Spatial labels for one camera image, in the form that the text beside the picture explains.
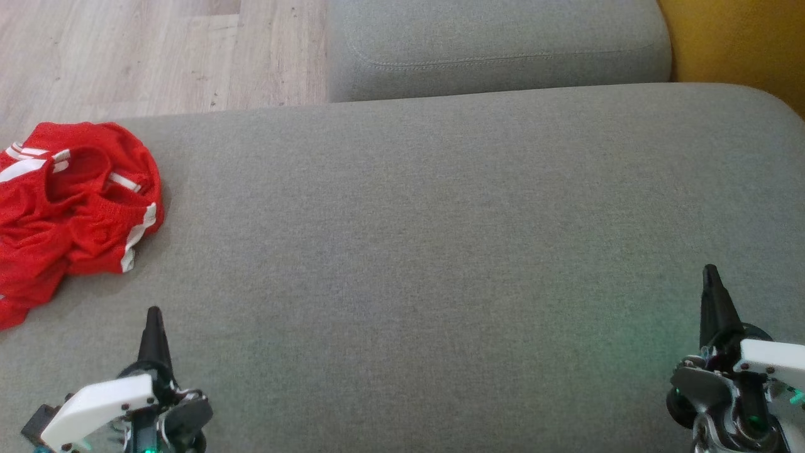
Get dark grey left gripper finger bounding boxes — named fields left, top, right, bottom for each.
left=137, top=306, right=174, bottom=382

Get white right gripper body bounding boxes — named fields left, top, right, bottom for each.
left=667, top=324, right=805, bottom=453

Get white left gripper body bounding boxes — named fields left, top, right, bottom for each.
left=38, top=367, right=214, bottom=453

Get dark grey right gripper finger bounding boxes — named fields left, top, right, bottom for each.
left=699, top=264, right=745, bottom=354

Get red shorts with white stripe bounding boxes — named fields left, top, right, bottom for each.
left=35, top=121, right=166, bottom=276

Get large grey sofa seat cushion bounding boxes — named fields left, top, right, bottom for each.
left=0, top=83, right=805, bottom=453

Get yellow sofa back cushion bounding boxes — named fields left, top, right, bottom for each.
left=657, top=0, right=805, bottom=120

